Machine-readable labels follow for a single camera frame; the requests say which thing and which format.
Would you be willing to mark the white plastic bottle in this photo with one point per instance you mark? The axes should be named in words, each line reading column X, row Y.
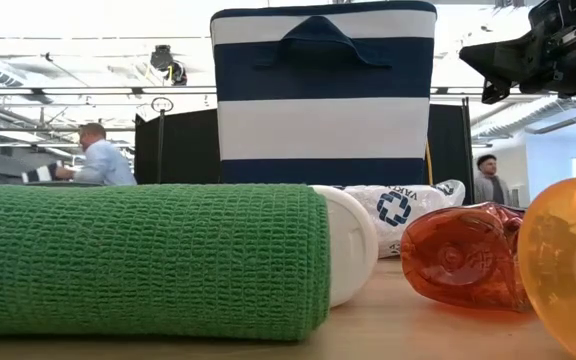
column 350, row 245

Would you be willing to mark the amber yellow pill bottle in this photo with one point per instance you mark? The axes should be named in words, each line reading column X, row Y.
column 568, row 260

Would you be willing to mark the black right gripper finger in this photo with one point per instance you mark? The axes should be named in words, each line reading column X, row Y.
column 493, row 92
column 503, row 57

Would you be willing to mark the navy white striped fabric basket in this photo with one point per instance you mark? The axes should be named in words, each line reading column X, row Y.
column 318, row 130

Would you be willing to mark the dark orange pill bottle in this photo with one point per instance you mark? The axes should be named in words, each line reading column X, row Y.
column 458, row 260

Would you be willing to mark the white plastic packet blue logo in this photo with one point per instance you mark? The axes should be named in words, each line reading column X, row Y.
column 393, row 207

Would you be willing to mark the green elastic bandage roll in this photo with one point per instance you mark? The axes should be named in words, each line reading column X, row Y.
column 143, row 260

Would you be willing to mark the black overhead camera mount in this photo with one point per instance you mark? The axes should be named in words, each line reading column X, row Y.
column 162, row 57

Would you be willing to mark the black partition panel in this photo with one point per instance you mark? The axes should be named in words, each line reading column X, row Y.
column 188, row 150

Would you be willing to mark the person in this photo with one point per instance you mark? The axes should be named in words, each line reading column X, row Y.
column 105, row 165
column 490, row 187

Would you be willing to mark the aluminium overhead frame rail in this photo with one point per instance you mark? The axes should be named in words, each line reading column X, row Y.
column 93, row 90

